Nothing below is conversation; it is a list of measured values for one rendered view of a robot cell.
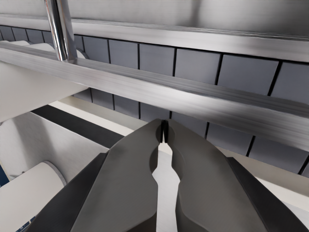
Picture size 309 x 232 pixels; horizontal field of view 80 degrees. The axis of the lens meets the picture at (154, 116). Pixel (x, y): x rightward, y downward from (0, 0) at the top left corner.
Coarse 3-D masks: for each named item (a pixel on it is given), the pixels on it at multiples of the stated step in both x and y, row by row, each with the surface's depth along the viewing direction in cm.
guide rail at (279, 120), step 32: (32, 64) 13; (64, 64) 11; (96, 64) 11; (128, 96) 9; (160, 96) 8; (192, 96) 8; (224, 96) 7; (256, 96) 7; (256, 128) 7; (288, 128) 6
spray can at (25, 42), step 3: (6, 42) 24; (9, 42) 25; (12, 42) 25; (15, 42) 25; (18, 42) 25; (21, 42) 25; (24, 42) 26; (27, 42) 26; (30, 42) 26; (21, 45) 25; (24, 45) 25
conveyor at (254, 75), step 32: (0, 32) 30; (32, 32) 25; (128, 64) 19; (160, 64) 17; (192, 64) 15; (224, 64) 14; (256, 64) 13; (288, 64) 12; (96, 96) 24; (288, 96) 13; (192, 128) 18; (224, 128) 16; (288, 160) 15
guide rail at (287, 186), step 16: (80, 112) 21; (96, 112) 20; (112, 112) 20; (112, 128) 19; (128, 128) 18; (160, 144) 16; (240, 160) 14; (256, 160) 14; (256, 176) 13; (272, 176) 13; (288, 176) 13; (272, 192) 13; (288, 192) 12; (304, 192) 12; (304, 208) 12
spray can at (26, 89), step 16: (0, 64) 15; (0, 80) 15; (16, 80) 15; (32, 80) 16; (48, 80) 18; (64, 80) 19; (0, 96) 15; (16, 96) 16; (32, 96) 17; (48, 96) 18; (64, 96) 20; (0, 112) 15; (16, 112) 16
